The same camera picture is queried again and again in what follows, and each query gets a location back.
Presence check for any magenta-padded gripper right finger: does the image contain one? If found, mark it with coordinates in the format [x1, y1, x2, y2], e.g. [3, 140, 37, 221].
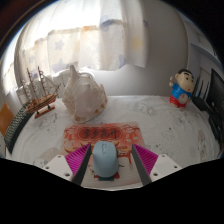
[131, 143, 184, 186]

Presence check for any orange board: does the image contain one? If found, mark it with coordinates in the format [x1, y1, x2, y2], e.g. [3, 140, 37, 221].
[0, 102, 16, 137]

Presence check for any wooden model sailing ship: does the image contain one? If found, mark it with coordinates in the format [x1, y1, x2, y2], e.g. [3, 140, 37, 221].
[19, 65, 62, 120]

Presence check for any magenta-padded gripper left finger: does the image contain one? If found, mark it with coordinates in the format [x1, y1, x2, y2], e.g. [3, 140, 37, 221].
[42, 143, 93, 186]

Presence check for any cartoon boy figurine clock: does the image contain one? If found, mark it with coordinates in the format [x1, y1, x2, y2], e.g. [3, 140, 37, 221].
[168, 68, 196, 109]

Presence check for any white wall shelf unit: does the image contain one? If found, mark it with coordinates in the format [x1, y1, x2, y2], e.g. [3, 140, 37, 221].
[181, 13, 224, 68]

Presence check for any white printed tablecloth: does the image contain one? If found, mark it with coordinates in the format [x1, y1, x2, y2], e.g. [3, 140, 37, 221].
[6, 95, 221, 188]

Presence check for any light blue computer mouse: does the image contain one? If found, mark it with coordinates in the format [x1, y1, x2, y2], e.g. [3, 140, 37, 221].
[92, 140, 119, 178]

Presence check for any red cartoon print mouse pad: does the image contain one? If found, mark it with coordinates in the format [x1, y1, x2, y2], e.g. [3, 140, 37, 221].
[59, 121, 148, 188]

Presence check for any large white conch shell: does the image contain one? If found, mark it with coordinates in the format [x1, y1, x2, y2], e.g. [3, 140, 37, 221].
[62, 64, 109, 124]

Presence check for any black monitor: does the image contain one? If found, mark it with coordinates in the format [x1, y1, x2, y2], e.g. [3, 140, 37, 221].
[205, 68, 224, 116]

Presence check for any black box device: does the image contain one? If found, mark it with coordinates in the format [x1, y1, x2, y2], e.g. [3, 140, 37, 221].
[208, 111, 224, 144]

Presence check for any white star print curtain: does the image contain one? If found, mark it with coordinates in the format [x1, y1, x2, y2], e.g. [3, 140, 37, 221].
[14, 0, 149, 81]

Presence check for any black keyboard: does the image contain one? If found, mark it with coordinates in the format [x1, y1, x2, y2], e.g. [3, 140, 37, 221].
[3, 101, 36, 154]

